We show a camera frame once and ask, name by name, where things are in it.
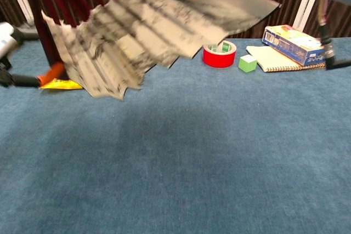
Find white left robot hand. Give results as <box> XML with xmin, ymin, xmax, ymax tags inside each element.
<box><xmin>0</xmin><ymin>22</ymin><xmax>66</xmax><ymax>89</ymax></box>

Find red ribbed white paper fan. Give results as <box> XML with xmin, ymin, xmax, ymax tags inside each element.
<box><xmin>30</xmin><ymin>0</ymin><xmax>282</xmax><ymax>102</ymax></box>

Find dark brown curtain panel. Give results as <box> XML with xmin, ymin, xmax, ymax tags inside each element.
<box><xmin>0</xmin><ymin>0</ymin><xmax>28</xmax><ymax>28</ymax></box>
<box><xmin>224</xmin><ymin>0</ymin><xmax>307</xmax><ymax>39</ymax></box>
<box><xmin>304</xmin><ymin>0</ymin><xmax>351</xmax><ymax>38</ymax></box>

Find yellow snack bag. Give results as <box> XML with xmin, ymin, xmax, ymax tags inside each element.
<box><xmin>39</xmin><ymin>78</ymin><xmax>83</xmax><ymax>91</ymax></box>

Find red tape roll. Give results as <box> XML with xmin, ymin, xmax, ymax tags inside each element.
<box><xmin>202</xmin><ymin>40</ymin><xmax>237</xmax><ymax>69</ymax></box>

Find blue felt table cover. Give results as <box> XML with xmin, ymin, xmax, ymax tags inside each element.
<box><xmin>0</xmin><ymin>36</ymin><xmax>351</xmax><ymax>234</ymax></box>

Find green cube block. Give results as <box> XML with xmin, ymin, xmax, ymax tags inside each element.
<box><xmin>238</xmin><ymin>54</ymin><xmax>258</xmax><ymax>73</ymax></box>

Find pale yellow spiral notebook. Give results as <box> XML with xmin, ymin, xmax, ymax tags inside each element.
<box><xmin>245</xmin><ymin>45</ymin><xmax>329</xmax><ymax>73</ymax></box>

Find blue and yellow carton box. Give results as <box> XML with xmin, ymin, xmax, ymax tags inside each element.
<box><xmin>261</xmin><ymin>24</ymin><xmax>330</xmax><ymax>67</ymax></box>

